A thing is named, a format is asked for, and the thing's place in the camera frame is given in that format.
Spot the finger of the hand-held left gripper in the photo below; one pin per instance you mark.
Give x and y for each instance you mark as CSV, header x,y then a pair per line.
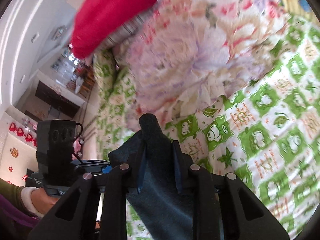
x,y
92,163

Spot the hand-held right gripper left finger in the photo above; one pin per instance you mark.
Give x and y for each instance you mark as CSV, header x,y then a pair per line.
x,y
142,172

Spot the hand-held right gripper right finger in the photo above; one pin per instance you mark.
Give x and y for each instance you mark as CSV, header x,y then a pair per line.
x,y
178,172

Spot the black pants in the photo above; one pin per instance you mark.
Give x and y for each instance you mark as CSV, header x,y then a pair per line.
x,y
160,205

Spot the person's left forearm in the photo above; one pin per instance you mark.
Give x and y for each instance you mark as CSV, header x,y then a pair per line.
x,y
17,195

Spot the person's left hand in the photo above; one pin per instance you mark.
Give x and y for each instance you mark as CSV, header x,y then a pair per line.
x,y
45,201

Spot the dark cabinet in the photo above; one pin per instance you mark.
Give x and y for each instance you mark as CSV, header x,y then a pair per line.
x,y
55,100

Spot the wooden chair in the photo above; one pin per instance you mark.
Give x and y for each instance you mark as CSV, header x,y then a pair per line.
x,y
87,80

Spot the person's purple clothing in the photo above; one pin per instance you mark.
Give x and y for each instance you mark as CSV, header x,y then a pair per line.
x,y
15,220

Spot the green checked printed bedsheet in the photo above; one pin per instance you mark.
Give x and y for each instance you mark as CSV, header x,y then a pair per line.
x,y
262,130

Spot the floral ruffled pillow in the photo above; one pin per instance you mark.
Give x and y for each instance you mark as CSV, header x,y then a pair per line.
x,y
187,55

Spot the grey striped cloth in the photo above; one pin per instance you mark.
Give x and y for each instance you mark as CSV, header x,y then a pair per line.
x,y
125,32

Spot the red cloth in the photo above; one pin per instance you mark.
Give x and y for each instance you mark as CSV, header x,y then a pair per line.
x,y
107,17

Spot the red heart wall garland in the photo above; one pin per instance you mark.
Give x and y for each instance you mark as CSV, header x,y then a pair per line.
x,y
21,131

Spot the wall light fixture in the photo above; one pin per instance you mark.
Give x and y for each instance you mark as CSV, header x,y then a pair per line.
x,y
58,33

